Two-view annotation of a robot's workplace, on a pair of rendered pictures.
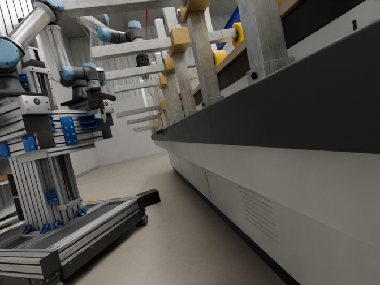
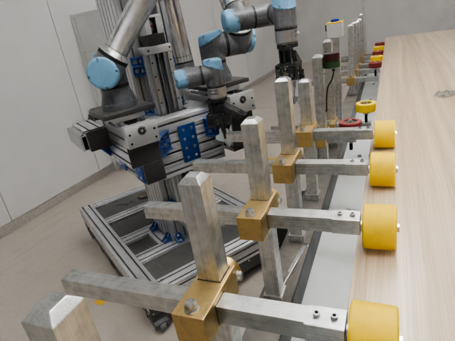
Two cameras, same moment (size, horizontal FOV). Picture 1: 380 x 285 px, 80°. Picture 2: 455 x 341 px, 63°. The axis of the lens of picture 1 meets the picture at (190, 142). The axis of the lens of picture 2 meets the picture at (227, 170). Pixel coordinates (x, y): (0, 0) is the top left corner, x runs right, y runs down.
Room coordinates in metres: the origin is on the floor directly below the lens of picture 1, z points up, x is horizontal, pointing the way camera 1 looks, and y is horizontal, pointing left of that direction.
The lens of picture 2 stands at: (0.20, -0.39, 1.33)
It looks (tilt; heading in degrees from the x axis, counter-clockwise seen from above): 22 degrees down; 37
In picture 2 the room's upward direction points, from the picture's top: 10 degrees counter-clockwise
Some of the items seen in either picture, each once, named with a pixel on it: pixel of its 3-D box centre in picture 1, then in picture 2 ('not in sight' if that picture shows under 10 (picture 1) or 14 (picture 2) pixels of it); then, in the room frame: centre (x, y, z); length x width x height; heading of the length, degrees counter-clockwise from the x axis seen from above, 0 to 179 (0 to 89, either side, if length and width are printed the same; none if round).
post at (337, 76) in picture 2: (156, 106); (337, 84); (2.03, 0.22, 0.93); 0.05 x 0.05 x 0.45; 11
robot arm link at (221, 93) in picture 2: (93, 85); (217, 93); (1.40, 0.50, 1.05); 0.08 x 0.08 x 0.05
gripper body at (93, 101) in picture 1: (95, 99); (219, 111); (1.41, 0.51, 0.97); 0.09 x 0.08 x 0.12; 101
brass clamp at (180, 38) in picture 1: (177, 44); (260, 212); (0.77, -0.03, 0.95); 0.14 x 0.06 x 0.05; 11
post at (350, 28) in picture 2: (153, 116); (351, 62); (2.75, 0.36, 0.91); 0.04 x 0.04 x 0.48; 11
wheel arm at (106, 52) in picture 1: (173, 42); (249, 214); (0.75, -0.02, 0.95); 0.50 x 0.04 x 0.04; 101
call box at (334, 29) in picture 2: not in sight; (335, 30); (2.03, 0.22, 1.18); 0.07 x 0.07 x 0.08; 11
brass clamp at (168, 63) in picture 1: (169, 68); (288, 164); (1.01, 0.02, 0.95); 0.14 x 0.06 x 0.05; 11
